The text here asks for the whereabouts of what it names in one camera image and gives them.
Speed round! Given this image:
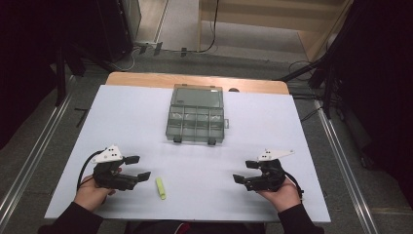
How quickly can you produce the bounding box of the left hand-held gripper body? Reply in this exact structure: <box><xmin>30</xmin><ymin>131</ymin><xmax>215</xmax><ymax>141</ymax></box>
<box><xmin>91</xmin><ymin>144</ymin><xmax>138</xmax><ymax>192</ymax></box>

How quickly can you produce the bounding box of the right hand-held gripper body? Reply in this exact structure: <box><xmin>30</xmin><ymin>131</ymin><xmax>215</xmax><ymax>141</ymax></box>
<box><xmin>245</xmin><ymin>148</ymin><xmax>296</xmax><ymax>192</ymax></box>

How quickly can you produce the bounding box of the person's right hand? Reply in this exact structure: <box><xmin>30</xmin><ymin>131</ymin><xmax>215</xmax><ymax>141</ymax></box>
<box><xmin>256</xmin><ymin>176</ymin><xmax>302</xmax><ymax>214</ymax></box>

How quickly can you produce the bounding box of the person's left hand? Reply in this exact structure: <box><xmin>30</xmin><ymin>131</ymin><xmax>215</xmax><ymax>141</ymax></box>
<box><xmin>73</xmin><ymin>167</ymin><xmax>123</xmax><ymax>213</ymax></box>

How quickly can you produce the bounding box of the yellow-green highlighter pen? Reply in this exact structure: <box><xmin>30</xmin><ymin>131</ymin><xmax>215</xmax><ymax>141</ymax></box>
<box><xmin>154</xmin><ymin>176</ymin><xmax>168</xmax><ymax>201</ymax></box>

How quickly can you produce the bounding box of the white board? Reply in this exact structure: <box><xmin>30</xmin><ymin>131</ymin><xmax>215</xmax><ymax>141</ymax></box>
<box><xmin>44</xmin><ymin>84</ymin><xmax>331</xmax><ymax>224</ymax></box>

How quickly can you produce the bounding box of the person's torso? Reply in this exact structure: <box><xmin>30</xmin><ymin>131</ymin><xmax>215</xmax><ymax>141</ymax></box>
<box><xmin>124</xmin><ymin>219</ymin><xmax>268</xmax><ymax>234</ymax></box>

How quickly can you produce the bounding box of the clear grey compartment box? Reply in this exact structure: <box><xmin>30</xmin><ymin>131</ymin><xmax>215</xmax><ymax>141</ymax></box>
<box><xmin>165</xmin><ymin>83</ymin><xmax>230</xmax><ymax>146</ymax></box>

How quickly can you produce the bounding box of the wooden table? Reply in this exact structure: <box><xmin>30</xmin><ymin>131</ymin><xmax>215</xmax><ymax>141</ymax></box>
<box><xmin>105</xmin><ymin>71</ymin><xmax>290</xmax><ymax>96</ymax></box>

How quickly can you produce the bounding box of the black metal stand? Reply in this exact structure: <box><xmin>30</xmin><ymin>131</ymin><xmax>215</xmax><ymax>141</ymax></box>
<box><xmin>53</xmin><ymin>42</ymin><xmax>115</xmax><ymax>107</ymax></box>

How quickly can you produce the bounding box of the black tripod stand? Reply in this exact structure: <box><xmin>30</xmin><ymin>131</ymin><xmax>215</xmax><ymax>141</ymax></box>
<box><xmin>273</xmin><ymin>32</ymin><xmax>347</xmax><ymax>120</ymax></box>

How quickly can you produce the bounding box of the dark cabinet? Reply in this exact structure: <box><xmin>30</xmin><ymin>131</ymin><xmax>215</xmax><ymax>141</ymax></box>
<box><xmin>95</xmin><ymin>0</ymin><xmax>142</xmax><ymax>63</ymax></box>

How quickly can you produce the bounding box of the black curtain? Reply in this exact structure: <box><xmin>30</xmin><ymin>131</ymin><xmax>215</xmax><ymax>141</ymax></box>
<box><xmin>330</xmin><ymin>0</ymin><xmax>413</xmax><ymax>209</ymax></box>

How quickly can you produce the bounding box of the light wooden shelf unit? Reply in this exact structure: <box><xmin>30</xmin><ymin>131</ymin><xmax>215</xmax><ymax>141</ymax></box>
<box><xmin>197</xmin><ymin>0</ymin><xmax>355</xmax><ymax>62</ymax></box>

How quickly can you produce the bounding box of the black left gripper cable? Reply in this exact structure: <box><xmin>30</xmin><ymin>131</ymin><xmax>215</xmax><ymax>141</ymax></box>
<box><xmin>76</xmin><ymin>149</ymin><xmax>105</xmax><ymax>192</ymax></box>

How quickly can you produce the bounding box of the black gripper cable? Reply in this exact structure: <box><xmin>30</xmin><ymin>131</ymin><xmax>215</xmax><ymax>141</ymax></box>
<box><xmin>283</xmin><ymin>171</ymin><xmax>305</xmax><ymax>200</ymax></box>
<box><xmin>76</xmin><ymin>149</ymin><xmax>105</xmax><ymax>192</ymax></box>

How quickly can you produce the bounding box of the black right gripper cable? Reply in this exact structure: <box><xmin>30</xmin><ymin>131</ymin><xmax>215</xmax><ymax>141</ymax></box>
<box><xmin>283</xmin><ymin>171</ymin><xmax>305</xmax><ymax>200</ymax></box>

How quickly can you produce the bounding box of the aluminium floor rail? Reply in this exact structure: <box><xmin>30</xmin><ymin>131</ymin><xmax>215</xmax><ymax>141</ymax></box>
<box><xmin>313</xmin><ymin>98</ymin><xmax>380</xmax><ymax>234</ymax></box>
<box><xmin>0</xmin><ymin>75</ymin><xmax>76</xmax><ymax>222</ymax></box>

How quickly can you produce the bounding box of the white floor cable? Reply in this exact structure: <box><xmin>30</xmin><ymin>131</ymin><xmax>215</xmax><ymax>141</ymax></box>
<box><xmin>111</xmin><ymin>48</ymin><xmax>139</xmax><ymax>73</ymax></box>

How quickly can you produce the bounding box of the black floor cable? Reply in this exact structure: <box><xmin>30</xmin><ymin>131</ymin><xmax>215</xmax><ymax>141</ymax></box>
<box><xmin>287</xmin><ymin>58</ymin><xmax>325</xmax><ymax>123</ymax></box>

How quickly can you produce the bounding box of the black hanging cable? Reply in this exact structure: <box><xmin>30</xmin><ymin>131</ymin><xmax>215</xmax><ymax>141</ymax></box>
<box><xmin>194</xmin><ymin>0</ymin><xmax>221</xmax><ymax>54</ymax></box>

